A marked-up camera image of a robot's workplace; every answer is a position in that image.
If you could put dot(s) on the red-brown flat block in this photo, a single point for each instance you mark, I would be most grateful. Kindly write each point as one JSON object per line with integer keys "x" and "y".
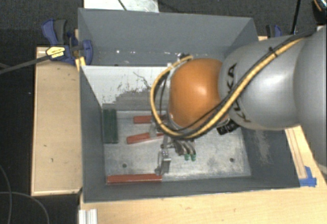
{"x": 132, "y": 178}
{"x": 143, "y": 119}
{"x": 139, "y": 138}

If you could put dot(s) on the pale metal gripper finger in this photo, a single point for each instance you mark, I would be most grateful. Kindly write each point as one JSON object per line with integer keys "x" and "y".
{"x": 167, "y": 164}
{"x": 160, "y": 164}

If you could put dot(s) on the dark green flat block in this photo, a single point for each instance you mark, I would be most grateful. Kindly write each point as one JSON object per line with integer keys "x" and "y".
{"x": 114, "y": 125}

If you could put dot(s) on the pale wood flat board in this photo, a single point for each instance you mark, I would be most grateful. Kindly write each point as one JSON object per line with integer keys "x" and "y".
{"x": 57, "y": 120}

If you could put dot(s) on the black cylinder on white bracket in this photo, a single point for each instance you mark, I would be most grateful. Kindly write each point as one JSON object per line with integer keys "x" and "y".
{"x": 227, "y": 128}

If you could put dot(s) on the grey metal bin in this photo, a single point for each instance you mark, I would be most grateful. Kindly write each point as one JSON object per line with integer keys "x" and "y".
{"x": 143, "y": 39}

